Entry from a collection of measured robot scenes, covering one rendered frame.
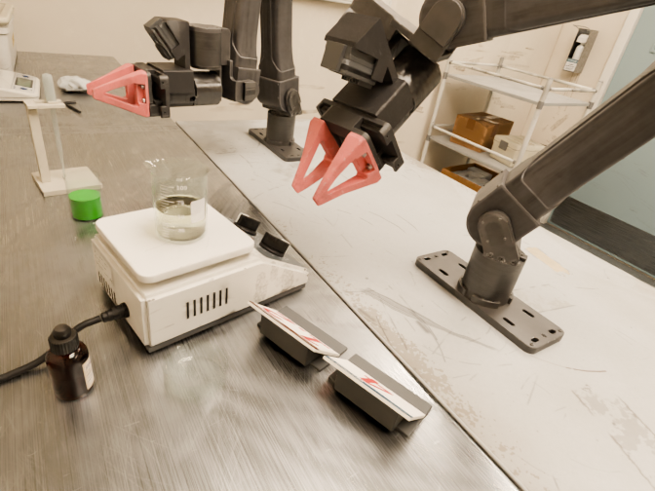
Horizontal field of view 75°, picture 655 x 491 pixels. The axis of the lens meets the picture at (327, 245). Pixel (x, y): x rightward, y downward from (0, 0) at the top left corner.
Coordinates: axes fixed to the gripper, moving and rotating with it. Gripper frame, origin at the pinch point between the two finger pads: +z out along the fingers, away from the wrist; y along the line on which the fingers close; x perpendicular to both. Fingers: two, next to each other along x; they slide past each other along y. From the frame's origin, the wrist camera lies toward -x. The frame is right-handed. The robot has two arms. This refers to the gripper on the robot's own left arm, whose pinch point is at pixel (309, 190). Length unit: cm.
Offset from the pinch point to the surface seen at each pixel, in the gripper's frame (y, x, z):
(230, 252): 0.6, -3.1, 10.5
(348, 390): 15.8, 4.3, 12.9
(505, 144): -64, 157, -126
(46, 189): -37.5, -2.1, 21.3
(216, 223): -4.8, -2.1, 9.2
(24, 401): 0.4, -8.6, 30.2
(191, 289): 1.2, -4.2, 15.5
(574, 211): -38, 252, -162
